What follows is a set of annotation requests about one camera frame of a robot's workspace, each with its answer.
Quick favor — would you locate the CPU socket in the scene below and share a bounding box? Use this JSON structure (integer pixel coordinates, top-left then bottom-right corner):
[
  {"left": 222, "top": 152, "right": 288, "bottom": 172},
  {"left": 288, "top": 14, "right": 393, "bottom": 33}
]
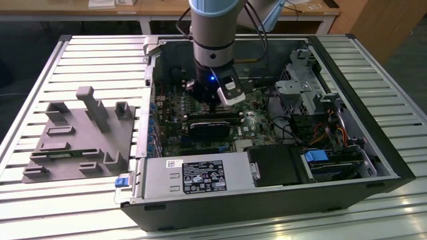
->
[{"left": 198, "top": 99, "right": 236, "bottom": 114}]

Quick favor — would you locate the black expansion slot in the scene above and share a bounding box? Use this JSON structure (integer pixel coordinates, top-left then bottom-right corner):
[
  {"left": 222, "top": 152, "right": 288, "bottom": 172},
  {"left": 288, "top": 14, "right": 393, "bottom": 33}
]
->
[{"left": 188, "top": 112, "right": 241, "bottom": 121}]

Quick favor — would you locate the black drive bay cover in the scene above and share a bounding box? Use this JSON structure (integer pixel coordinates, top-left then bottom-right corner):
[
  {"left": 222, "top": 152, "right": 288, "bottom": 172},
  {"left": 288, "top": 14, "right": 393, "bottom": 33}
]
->
[{"left": 244, "top": 144, "right": 309, "bottom": 188}]

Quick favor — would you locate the black graphics card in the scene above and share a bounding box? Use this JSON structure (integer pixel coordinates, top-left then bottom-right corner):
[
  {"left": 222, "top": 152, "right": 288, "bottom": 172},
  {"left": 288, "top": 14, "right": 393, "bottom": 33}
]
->
[{"left": 186, "top": 120, "right": 232, "bottom": 141}]

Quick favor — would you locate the green motherboard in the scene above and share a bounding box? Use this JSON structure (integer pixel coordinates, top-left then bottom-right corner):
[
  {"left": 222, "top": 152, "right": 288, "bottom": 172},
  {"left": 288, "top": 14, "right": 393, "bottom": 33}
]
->
[{"left": 150, "top": 76, "right": 280, "bottom": 157}]

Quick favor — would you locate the grey metal drive cage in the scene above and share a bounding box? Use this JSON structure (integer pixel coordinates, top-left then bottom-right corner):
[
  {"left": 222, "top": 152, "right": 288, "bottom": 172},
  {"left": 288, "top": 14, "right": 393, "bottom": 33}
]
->
[{"left": 273, "top": 48, "right": 336, "bottom": 116}]

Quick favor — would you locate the silver chipset heatsink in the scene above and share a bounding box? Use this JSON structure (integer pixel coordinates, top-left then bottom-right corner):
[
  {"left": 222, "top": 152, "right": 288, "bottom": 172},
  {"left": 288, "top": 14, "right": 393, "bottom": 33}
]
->
[{"left": 233, "top": 139, "right": 253, "bottom": 151}]

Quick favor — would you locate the silver power supply unit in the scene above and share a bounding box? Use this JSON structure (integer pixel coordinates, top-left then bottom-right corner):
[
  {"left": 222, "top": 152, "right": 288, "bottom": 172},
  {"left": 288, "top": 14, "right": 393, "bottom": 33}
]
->
[{"left": 132, "top": 151, "right": 258, "bottom": 202}]

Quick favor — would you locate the grey plastic parts rack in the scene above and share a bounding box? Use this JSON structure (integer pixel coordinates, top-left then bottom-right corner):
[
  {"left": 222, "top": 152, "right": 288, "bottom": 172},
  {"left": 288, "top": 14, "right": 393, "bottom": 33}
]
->
[{"left": 19, "top": 85, "right": 138, "bottom": 185}]

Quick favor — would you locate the hard disk in blue carrier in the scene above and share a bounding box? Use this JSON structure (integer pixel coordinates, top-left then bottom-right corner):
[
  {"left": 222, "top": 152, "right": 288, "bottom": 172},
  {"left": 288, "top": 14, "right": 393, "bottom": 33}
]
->
[{"left": 301, "top": 149, "right": 366, "bottom": 183}]

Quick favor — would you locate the blue case latch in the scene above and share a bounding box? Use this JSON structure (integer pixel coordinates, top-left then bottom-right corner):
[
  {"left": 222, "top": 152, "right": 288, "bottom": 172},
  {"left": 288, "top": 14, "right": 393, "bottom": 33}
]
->
[{"left": 113, "top": 175, "right": 129, "bottom": 189}]

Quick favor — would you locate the long wooden desk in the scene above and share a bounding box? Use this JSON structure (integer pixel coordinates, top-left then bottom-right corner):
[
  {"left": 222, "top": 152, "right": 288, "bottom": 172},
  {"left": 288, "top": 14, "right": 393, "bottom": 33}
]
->
[{"left": 0, "top": 0, "right": 341, "bottom": 36}]

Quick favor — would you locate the black open PC case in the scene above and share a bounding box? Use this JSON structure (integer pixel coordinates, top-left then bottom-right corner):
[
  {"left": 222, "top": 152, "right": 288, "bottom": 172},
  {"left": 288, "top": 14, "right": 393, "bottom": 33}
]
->
[{"left": 112, "top": 33, "right": 417, "bottom": 232}]

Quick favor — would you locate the wooden cabinet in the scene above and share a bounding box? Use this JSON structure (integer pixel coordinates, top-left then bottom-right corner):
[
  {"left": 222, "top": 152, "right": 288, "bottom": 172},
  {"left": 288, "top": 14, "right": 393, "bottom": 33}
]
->
[{"left": 328, "top": 0, "right": 427, "bottom": 65}]

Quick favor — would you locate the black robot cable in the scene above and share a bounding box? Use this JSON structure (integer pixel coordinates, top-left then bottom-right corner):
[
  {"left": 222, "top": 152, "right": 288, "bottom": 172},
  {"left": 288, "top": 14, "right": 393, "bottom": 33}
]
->
[
  {"left": 244, "top": 0, "right": 269, "bottom": 65},
  {"left": 174, "top": 6, "right": 193, "bottom": 40}
]

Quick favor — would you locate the black internal cable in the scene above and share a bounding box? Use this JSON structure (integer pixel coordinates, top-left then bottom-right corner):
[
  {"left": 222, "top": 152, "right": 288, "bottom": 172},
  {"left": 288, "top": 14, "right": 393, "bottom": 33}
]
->
[{"left": 268, "top": 115, "right": 305, "bottom": 146}]

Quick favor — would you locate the orange yellow wire bundle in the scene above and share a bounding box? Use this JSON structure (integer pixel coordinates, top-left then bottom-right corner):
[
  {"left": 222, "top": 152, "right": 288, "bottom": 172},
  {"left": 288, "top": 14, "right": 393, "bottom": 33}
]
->
[{"left": 308, "top": 126, "right": 350, "bottom": 149}]

